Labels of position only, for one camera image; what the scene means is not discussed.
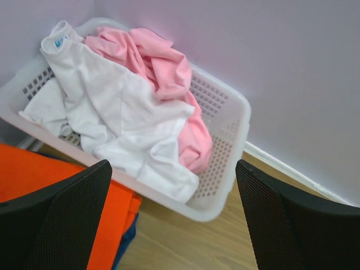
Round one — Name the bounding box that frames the folded blue t shirt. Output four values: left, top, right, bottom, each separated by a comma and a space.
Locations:
112, 214, 139, 270

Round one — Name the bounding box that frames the white t shirt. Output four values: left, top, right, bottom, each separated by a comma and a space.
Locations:
19, 21, 199, 203

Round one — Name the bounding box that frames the folded orange t shirt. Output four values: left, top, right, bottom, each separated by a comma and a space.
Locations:
1, 144, 141, 269

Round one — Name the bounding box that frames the pink t shirt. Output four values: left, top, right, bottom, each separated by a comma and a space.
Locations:
84, 26, 213, 174

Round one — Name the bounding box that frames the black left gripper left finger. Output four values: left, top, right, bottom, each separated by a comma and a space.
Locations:
1, 160, 112, 269

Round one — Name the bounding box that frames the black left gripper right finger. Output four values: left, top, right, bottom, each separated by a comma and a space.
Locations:
236, 159, 359, 269

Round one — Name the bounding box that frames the white plastic laundry basket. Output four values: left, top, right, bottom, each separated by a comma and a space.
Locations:
1, 53, 251, 222

